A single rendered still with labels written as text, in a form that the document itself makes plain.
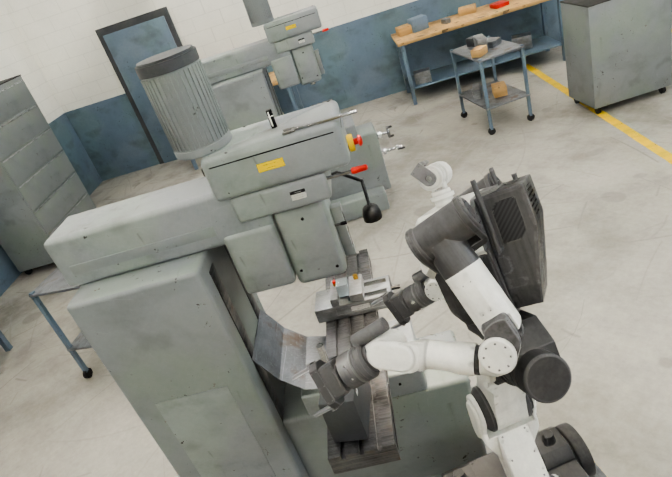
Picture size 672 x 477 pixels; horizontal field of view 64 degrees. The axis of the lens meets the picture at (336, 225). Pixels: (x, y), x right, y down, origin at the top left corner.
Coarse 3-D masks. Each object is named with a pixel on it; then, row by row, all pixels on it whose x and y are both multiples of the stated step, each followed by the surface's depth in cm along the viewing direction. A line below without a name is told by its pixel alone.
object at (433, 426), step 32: (288, 384) 243; (448, 384) 217; (288, 416) 226; (320, 416) 224; (416, 416) 225; (448, 416) 225; (320, 448) 233; (416, 448) 234; (448, 448) 235; (480, 448) 235
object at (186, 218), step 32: (160, 192) 198; (192, 192) 188; (64, 224) 198; (96, 224) 188; (128, 224) 185; (160, 224) 185; (192, 224) 185; (224, 224) 185; (256, 224) 186; (64, 256) 190; (96, 256) 190; (128, 256) 190; (160, 256) 191
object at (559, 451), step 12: (540, 432) 200; (552, 432) 194; (540, 444) 195; (552, 444) 193; (564, 444) 192; (492, 456) 199; (552, 456) 191; (564, 456) 191; (456, 468) 198; (468, 468) 195; (480, 468) 196; (492, 468) 195; (552, 468) 190; (564, 468) 189; (576, 468) 188
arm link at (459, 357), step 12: (432, 348) 120; (444, 348) 119; (456, 348) 118; (468, 348) 117; (432, 360) 119; (444, 360) 118; (456, 360) 117; (468, 360) 116; (456, 372) 118; (468, 372) 117; (480, 372) 116
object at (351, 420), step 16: (368, 384) 196; (320, 400) 176; (352, 400) 172; (368, 400) 191; (336, 416) 176; (352, 416) 175; (368, 416) 186; (336, 432) 180; (352, 432) 179; (368, 432) 182
